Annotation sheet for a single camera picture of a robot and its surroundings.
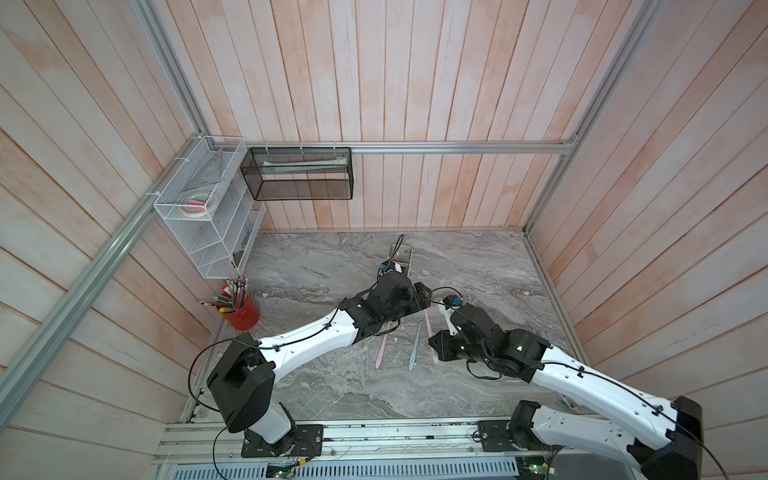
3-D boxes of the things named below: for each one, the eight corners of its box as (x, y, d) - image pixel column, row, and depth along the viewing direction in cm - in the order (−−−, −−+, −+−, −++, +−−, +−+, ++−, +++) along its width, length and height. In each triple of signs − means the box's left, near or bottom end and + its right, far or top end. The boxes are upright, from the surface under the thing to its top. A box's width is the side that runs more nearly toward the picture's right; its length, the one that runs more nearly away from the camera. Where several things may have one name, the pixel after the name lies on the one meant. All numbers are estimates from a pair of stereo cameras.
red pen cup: (234, 331, 95) (220, 315, 86) (240, 313, 99) (227, 296, 91) (255, 331, 95) (244, 315, 86) (261, 313, 99) (250, 296, 91)
